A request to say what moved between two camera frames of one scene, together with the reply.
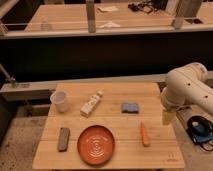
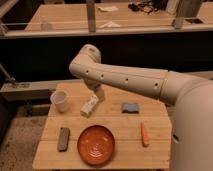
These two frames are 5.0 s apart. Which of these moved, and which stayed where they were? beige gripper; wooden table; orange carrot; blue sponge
Moved: beige gripper
Stayed: orange carrot; wooden table; blue sponge
